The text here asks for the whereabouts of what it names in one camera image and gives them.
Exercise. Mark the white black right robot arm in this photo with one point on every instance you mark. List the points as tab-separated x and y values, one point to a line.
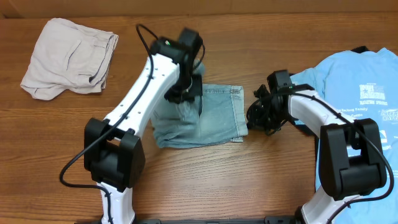
351	164

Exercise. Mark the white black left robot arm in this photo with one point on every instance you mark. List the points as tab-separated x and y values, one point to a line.
114	153

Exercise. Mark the folded beige shorts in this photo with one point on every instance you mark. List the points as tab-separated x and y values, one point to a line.
69	56

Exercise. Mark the light blue printed t-shirt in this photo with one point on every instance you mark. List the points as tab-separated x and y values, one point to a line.
362	85

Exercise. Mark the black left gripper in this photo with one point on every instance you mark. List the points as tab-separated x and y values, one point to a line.
185	94

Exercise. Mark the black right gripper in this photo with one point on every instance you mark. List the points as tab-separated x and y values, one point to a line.
259	112

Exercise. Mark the light blue denim shorts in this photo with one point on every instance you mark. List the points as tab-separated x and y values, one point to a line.
214	118

